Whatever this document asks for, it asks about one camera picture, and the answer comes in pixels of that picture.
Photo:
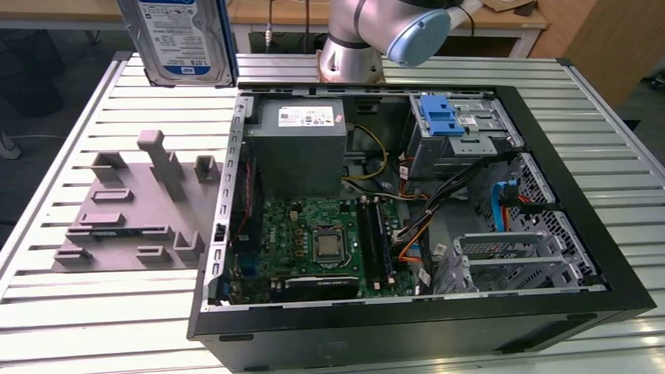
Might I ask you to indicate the brown wooden cabinet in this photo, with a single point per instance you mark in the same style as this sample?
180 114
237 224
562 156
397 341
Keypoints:
597 31

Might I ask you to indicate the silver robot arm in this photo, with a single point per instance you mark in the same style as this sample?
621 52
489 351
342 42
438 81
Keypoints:
345 35

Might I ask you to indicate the black PC case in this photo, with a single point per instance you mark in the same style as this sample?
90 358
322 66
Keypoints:
363 339

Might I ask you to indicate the blue plastic drive latch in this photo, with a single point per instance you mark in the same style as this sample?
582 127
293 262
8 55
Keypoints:
438 117

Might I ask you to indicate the metal optical drive cage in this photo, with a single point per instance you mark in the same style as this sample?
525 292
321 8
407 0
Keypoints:
477 146

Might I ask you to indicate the hard disk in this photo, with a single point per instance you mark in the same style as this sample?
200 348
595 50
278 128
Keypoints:
176 39

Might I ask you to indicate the brown cardboard piece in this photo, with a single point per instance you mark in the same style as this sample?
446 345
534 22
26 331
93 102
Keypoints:
509 4

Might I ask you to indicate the grey parts rack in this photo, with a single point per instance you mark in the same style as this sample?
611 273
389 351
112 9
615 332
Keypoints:
140 206

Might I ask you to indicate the wooden desk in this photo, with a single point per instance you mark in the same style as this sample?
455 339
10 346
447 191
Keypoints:
52 8

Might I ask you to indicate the metal disk bay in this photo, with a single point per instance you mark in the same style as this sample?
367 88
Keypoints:
509 260

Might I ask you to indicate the silver CPU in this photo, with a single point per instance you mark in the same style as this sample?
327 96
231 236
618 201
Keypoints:
329 246

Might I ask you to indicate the green motherboard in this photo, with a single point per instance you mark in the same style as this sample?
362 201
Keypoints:
290 218

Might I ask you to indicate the grey metal foot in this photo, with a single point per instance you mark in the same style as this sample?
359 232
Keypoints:
8 148

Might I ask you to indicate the black chair base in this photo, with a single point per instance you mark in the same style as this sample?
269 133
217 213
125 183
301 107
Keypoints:
655 80

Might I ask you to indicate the black graphics card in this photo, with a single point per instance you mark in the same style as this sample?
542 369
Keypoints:
317 288

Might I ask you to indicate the grey power supply unit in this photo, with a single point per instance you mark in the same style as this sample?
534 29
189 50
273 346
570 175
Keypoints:
295 163

